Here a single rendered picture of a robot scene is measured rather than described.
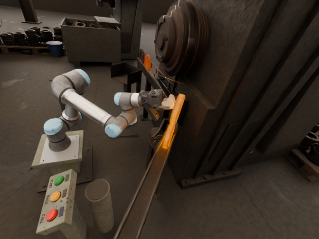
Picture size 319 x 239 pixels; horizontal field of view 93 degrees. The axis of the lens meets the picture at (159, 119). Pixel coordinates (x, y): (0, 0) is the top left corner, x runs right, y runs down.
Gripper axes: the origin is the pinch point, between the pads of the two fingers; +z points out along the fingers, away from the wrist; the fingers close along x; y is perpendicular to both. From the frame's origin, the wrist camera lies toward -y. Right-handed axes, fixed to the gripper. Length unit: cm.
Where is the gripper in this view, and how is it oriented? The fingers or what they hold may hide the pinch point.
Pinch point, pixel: (178, 105)
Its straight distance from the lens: 77.7
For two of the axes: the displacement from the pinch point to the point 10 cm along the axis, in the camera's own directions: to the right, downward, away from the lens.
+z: 9.5, 0.9, -3.1
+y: -1.1, -8.2, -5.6
